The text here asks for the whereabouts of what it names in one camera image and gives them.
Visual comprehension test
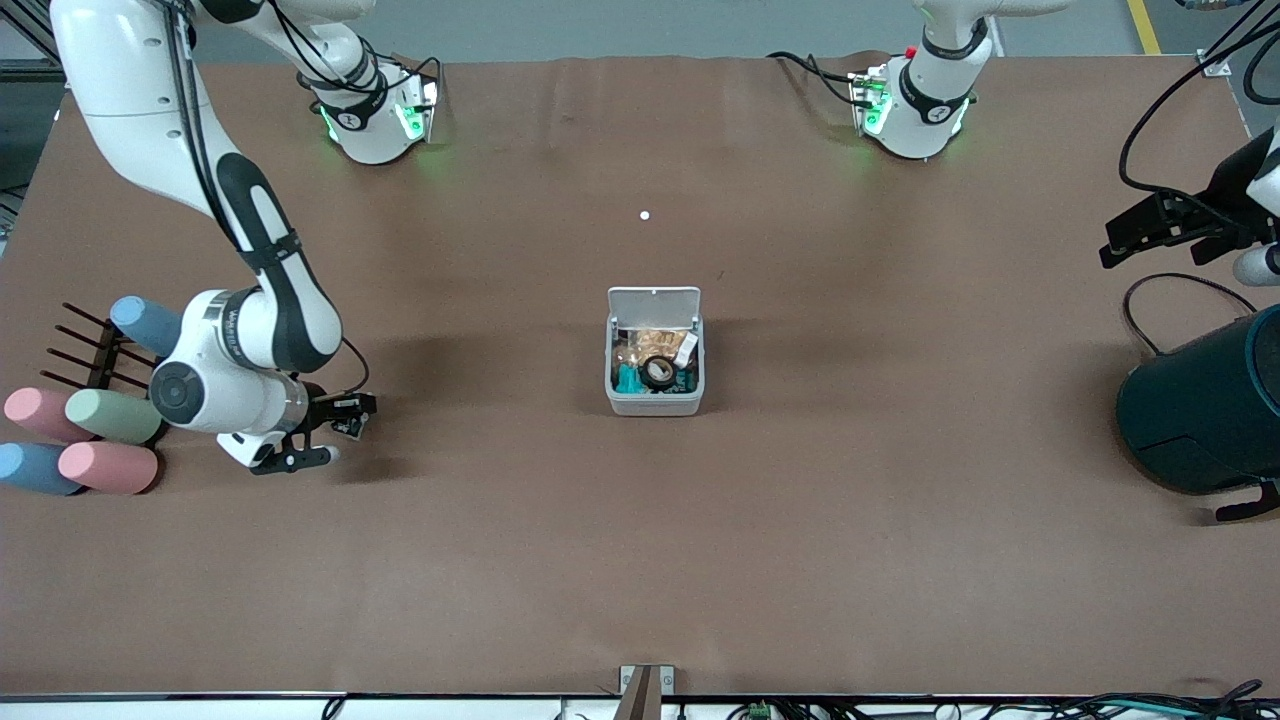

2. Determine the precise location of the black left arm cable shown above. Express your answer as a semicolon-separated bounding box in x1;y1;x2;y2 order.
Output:
1117;0;1280;206

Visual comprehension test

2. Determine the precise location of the dark teal pedal bin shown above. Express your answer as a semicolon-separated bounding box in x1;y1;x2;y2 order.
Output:
1115;303;1280;524

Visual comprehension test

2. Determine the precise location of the white square trash bin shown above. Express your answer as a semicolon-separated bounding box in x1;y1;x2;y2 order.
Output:
605;286;706;418

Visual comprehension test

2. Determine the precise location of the metal table bracket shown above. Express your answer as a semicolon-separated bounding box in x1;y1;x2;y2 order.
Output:
618;664;677;720

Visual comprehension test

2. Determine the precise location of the pink cup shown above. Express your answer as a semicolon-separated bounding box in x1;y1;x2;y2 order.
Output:
57;441;159;496
3;387;93;443

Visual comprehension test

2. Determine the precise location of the blue cup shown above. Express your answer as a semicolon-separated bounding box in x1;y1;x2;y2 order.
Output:
108;296;188;358
0;442;86;497

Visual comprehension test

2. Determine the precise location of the black looped cable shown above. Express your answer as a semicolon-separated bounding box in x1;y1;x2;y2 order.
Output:
1122;272;1259;357

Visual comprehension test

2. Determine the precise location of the black cup rack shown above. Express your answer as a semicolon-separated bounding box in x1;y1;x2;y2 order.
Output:
40;302;179;441

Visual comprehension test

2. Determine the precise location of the black base cable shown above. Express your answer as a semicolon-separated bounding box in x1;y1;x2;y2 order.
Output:
767;50;863;107

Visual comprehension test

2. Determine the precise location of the aluminium frame post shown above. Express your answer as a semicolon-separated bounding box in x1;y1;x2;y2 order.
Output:
1198;0;1280;79
0;0;71;91

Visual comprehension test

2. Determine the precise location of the brown snack bag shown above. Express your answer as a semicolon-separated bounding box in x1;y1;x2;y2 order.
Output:
614;324;691;369

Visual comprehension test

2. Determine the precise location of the green cup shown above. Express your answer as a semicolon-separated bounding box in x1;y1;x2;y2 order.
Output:
65;388;167;446

